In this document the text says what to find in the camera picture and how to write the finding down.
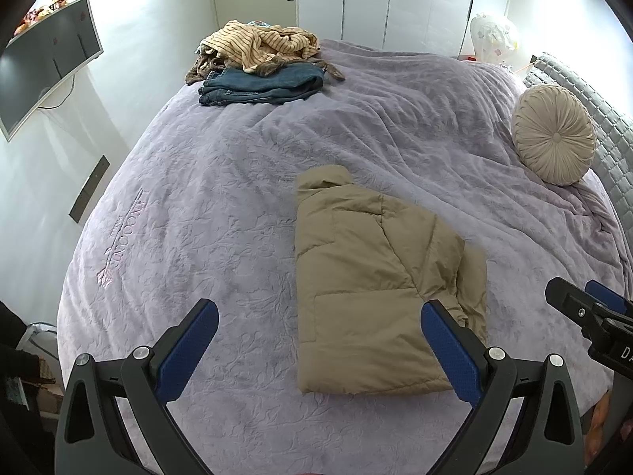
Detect round beige pleated cushion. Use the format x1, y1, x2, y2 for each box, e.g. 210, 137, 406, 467
512, 84, 597, 186

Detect black monitor cable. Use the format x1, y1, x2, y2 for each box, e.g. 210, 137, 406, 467
40, 75, 76, 110

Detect artificial flowers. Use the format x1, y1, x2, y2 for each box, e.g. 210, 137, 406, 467
12, 0, 67, 36

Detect purple embossed blanket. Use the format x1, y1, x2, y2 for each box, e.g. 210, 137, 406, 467
56, 38, 625, 475

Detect blue jeans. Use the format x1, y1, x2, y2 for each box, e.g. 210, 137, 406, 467
198, 62, 326, 107

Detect person's right hand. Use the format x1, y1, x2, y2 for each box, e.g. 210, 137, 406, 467
586, 396, 614, 471

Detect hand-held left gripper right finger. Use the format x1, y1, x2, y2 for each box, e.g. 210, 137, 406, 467
420, 299, 587, 475

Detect brown patterned garment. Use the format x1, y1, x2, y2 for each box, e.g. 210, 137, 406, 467
185, 52, 347, 85

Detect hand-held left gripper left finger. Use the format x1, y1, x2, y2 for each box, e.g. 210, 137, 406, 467
54, 298, 220, 475

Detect wall-mounted monitor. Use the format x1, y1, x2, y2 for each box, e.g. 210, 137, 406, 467
0, 0, 104, 143

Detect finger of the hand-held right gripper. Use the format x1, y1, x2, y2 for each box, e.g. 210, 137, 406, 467
584, 279, 633, 316
545, 277, 601, 343

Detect dark wall panel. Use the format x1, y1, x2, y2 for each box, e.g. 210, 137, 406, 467
69, 155, 110, 222

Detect grey quilted headboard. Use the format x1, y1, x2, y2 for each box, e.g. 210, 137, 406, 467
523, 52, 633, 238

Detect khaki puffer jacket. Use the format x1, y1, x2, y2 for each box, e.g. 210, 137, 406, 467
294, 165, 489, 397

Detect white floral bag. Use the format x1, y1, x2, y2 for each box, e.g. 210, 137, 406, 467
470, 14, 521, 63

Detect beige striped garment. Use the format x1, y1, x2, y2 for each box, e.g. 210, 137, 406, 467
200, 20, 322, 74

